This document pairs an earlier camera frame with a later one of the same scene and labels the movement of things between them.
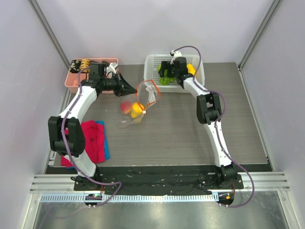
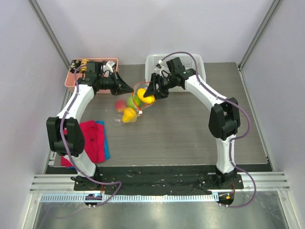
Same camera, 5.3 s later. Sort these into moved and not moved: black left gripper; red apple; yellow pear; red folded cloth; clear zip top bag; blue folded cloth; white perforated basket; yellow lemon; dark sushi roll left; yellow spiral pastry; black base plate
Moved: yellow pear; clear zip top bag; red apple; yellow lemon
Not moved: yellow spiral pastry; black left gripper; blue folded cloth; white perforated basket; red folded cloth; dark sushi roll left; black base plate
